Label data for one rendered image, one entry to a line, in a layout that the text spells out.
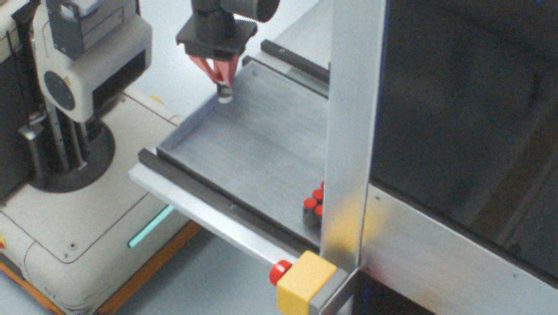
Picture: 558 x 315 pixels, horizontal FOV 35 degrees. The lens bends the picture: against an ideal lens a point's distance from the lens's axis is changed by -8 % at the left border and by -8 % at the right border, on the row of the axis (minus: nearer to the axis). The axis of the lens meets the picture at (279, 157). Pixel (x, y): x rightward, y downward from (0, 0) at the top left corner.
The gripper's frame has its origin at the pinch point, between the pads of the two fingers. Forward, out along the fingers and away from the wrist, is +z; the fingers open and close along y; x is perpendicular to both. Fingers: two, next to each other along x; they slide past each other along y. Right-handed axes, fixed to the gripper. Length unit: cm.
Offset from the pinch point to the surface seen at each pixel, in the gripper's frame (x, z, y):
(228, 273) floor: 40, 110, -32
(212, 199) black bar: -3.8, 23.3, -3.3
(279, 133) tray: 15.0, 24.9, 0.5
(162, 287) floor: 29, 109, -46
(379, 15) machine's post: -17.1, -30.6, 29.5
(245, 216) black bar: -5.0, 23.8, 2.9
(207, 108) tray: 14.2, 21.9, -12.4
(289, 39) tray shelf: 38.2, 23.8, -6.8
